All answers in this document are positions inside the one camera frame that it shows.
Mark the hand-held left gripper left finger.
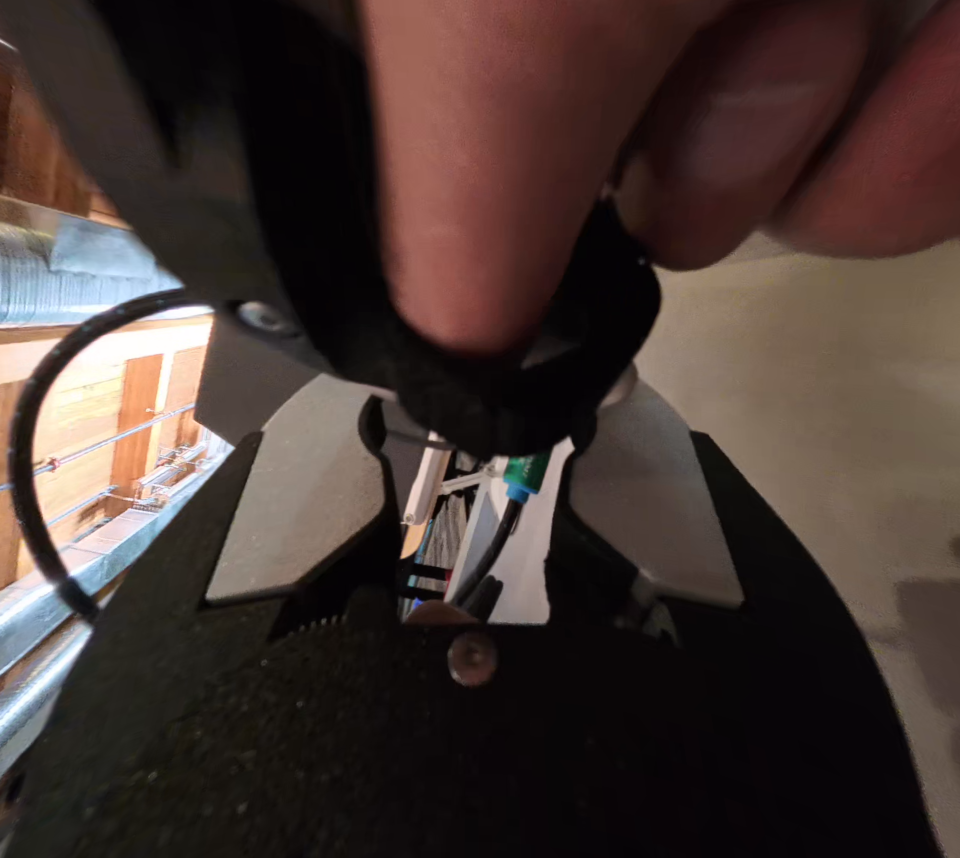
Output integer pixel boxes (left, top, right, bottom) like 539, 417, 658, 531
204, 374, 402, 607

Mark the silver ventilation duct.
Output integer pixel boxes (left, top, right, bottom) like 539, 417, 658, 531
0, 198, 185, 328

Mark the grey desk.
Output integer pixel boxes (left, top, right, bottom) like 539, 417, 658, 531
633, 228, 960, 858

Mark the person's right hand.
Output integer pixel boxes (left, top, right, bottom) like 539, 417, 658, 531
346, 0, 960, 358

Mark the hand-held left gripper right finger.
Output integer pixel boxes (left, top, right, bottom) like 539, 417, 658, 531
546, 378, 745, 611

